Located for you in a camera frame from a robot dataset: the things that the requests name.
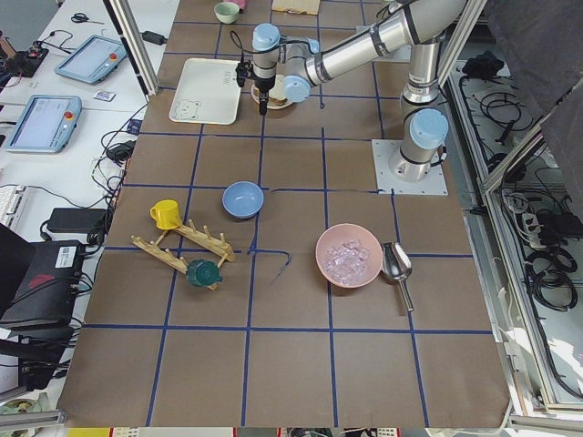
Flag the bread slice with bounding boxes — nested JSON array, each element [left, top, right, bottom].
[[269, 75, 287, 106]]

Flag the lower teach pendant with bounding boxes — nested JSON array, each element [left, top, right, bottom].
[[5, 95, 82, 154]]

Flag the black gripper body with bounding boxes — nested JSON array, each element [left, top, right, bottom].
[[254, 77, 274, 101]]

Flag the dark green mug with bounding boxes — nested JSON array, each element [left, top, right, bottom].
[[186, 259, 222, 289]]

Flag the cream bear tray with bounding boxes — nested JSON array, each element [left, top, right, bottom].
[[169, 58, 240, 125]]

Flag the black power brick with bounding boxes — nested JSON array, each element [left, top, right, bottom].
[[46, 208, 106, 234]]

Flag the upper teach pendant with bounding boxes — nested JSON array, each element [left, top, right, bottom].
[[55, 35, 127, 84]]

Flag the white round plate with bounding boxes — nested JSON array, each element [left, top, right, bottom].
[[251, 74, 293, 109]]

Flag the black laptop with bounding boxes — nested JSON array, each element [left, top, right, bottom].
[[1, 226, 85, 330]]

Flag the wooden cutting board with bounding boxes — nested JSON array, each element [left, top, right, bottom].
[[271, 0, 321, 15]]

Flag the blue bowl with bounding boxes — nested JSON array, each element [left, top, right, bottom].
[[222, 181, 264, 219]]

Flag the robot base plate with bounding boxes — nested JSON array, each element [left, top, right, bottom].
[[372, 139, 448, 196]]

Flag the aluminium frame post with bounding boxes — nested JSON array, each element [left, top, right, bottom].
[[103, 0, 159, 97]]

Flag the metal scoop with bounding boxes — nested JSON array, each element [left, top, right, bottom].
[[382, 242, 414, 312]]

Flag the teach pendant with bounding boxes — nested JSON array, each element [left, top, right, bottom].
[[5, 95, 82, 154], [55, 35, 127, 84]]

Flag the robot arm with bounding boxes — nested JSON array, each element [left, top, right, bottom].
[[236, 0, 465, 183]]

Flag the yellow mug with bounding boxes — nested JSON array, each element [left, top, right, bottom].
[[149, 199, 182, 230]]

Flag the pink cloth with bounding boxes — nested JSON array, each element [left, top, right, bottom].
[[232, 0, 248, 13]]

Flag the wooden cup rack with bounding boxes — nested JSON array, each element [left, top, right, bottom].
[[130, 218, 237, 292]]

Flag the pink bowl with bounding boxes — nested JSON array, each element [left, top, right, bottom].
[[315, 223, 384, 288]]

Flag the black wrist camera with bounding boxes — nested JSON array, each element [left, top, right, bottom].
[[235, 61, 253, 88]]

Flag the black scissors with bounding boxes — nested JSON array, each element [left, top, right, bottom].
[[70, 13, 104, 25]]

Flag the green bowl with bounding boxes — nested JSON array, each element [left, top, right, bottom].
[[214, 2, 240, 25]]

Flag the black power adapter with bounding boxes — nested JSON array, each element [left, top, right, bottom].
[[141, 31, 168, 46]]

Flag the ice cubes pile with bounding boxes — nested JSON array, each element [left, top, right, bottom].
[[323, 239, 371, 286]]

